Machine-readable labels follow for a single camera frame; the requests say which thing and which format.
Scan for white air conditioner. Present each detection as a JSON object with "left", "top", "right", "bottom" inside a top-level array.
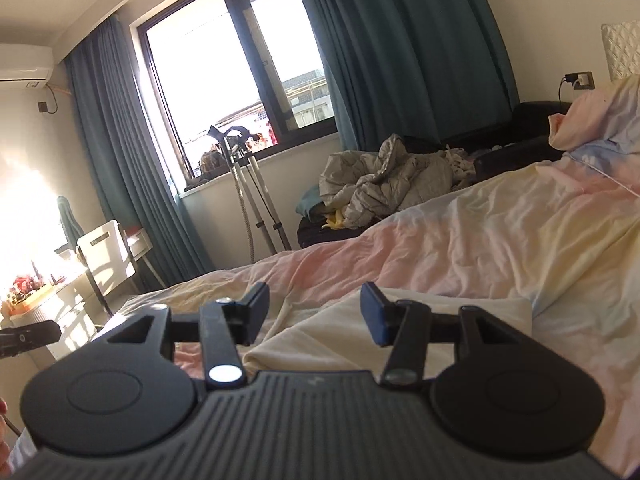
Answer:
[{"left": 0, "top": 42, "right": 54, "bottom": 84}]

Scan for red desk ornaments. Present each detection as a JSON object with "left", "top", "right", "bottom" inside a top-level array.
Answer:
[{"left": 6, "top": 260, "right": 57, "bottom": 307}]

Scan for white side table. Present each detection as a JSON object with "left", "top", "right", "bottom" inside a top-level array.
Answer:
[{"left": 124, "top": 227, "right": 154, "bottom": 282}]

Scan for white ribbed container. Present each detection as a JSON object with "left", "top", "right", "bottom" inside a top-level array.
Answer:
[{"left": 9, "top": 305, "right": 54, "bottom": 334}]

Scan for white chair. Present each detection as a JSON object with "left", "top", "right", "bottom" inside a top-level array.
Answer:
[{"left": 75, "top": 218, "right": 138, "bottom": 319}]

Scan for cream white clothes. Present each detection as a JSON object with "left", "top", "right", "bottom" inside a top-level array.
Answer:
[{"left": 242, "top": 292, "right": 534, "bottom": 377}]

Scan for black sofa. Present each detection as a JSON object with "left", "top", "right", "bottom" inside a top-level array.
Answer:
[{"left": 296, "top": 101, "right": 574, "bottom": 249}]

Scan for pink pillow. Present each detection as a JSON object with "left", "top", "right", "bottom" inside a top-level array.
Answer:
[{"left": 546, "top": 77, "right": 640, "bottom": 154}]

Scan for pastel tie-dye bed sheet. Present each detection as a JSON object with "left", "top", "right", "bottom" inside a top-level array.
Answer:
[{"left": 102, "top": 77, "right": 640, "bottom": 480}]

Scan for grey quilted jacket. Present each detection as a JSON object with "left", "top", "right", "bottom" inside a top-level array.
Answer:
[{"left": 318, "top": 133, "right": 474, "bottom": 232}]

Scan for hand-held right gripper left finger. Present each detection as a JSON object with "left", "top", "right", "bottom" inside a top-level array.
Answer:
[{"left": 75, "top": 282, "right": 272, "bottom": 392}]

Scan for white cable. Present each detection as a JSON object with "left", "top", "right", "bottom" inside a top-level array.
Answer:
[{"left": 564, "top": 152, "right": 640, "bottom": 194}]

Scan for dark teal hanging cloth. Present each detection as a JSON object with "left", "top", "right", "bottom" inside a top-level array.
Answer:
[{"left": 56, "top": 195, "right": 86, "bottom": 242}]

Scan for garment steamer stand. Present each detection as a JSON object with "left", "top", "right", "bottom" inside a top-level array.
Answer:
[{"left": 204, "top": 123, "right": 292, "bottom": 257}]

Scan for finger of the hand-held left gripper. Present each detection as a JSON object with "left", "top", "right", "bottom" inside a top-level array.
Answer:
[{"left": 0, "top": 322, "right": 62, "bottom": 359}]

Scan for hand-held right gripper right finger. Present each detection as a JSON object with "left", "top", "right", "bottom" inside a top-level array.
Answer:
[{"left": 360, "top": 281, "right": 547, "bottom": 390}]

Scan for dark framed window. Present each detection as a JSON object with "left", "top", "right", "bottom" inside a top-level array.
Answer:
[{"left": 128, "top": 0, "right": 338, "bottom": 184}]

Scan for white quilted mattress pad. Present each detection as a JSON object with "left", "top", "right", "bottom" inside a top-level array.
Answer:
[{"left": 600, "top": 21, "right": 640, "bottom": 82}]

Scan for white desk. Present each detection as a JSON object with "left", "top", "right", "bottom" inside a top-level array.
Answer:
[{"left": 0, "top": 270, "right": 97, "bottom": 362}]

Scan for black charger with cable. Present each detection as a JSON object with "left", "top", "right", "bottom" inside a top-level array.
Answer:
[{"left": 558, "top": 73, "right": 579, "bottom": 103}]

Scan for brown bundle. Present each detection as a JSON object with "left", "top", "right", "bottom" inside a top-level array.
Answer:
[{"left": 198, "top": 152, "right": 224, "bottom": 177}]

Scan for teal curtain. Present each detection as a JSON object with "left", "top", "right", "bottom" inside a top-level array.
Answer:
[
  {"left": 284, "top": 0, "right": 522, "bottom": 154},
  {"left": 64, "top": 15, "right": 217, "bottom": 289}
]

